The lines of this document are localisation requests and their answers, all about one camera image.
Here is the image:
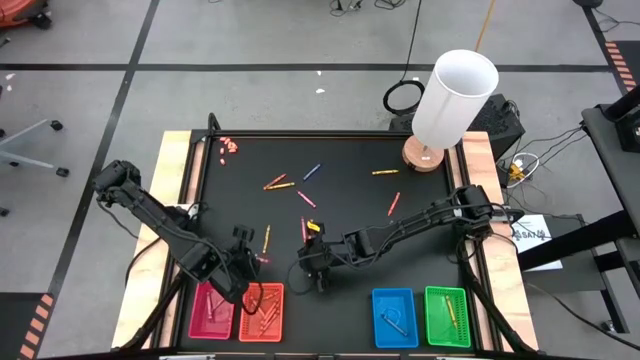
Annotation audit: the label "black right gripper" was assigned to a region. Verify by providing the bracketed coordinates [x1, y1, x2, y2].
[296, 219, 352, 296]

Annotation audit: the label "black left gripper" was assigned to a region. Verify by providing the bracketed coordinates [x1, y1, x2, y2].
[198, 223, 263, 307]

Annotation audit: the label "orange plastic bin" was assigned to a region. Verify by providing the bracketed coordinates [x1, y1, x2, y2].
[238, 282, 285, 344]

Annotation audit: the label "pink plastic bin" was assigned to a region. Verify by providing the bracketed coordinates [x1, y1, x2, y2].
[187, 280, 238, 342]

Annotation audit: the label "blue plastic bin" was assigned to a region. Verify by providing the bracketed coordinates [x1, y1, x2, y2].
[371, 287, 420, 350]

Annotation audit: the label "light wooden side board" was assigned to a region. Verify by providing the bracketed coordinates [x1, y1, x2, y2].
[110, 130, 207, 350]
[446, 130, 540, 352]

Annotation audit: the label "green plastic bin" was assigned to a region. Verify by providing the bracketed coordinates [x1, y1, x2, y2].
[423, 285, 473, 349]

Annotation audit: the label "white shade wooden table lamp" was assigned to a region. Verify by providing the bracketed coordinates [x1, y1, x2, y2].
[401, 48, 500, 174]

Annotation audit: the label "white printed paper sheet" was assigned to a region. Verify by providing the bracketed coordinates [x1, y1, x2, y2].
[509, 213, 564, 273]

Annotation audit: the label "black computer case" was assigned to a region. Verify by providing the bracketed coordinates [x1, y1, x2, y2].
[388, 93, 527, 162]

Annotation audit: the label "grey office chair base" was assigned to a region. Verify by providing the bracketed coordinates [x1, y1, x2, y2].
[0, 84, 71, 219]

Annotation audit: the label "black neighbouring workstation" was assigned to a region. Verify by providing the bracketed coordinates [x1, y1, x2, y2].
[516, 83, 640, 335]

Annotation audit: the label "orange wheeled base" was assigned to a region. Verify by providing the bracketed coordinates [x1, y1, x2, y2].
[0, 0, 54, 31]

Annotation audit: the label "black coiled cable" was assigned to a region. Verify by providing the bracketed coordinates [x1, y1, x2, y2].
[381, 0, 427, 118]

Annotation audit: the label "white cable with yellow plug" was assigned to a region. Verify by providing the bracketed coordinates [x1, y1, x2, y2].
[498, 151, 542, 190]

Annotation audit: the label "tangled black floor cables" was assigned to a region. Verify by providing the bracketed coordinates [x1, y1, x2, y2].
[327, 0, 409, 17]

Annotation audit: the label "yellow floor cable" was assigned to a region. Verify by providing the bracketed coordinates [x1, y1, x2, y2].
[472, 0, 498, 54]

